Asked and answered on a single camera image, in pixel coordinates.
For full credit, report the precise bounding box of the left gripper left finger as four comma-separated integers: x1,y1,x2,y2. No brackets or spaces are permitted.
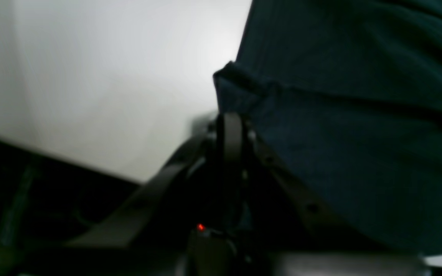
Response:
18,115,225,276

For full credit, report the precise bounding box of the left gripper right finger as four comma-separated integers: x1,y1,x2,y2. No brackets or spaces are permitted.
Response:
225,113,430,276

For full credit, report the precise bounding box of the black t-shirt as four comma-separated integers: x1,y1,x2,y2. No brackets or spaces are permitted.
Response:
214,0,442,255

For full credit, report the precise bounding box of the black power strip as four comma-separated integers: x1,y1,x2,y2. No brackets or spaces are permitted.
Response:
189,223,237,266

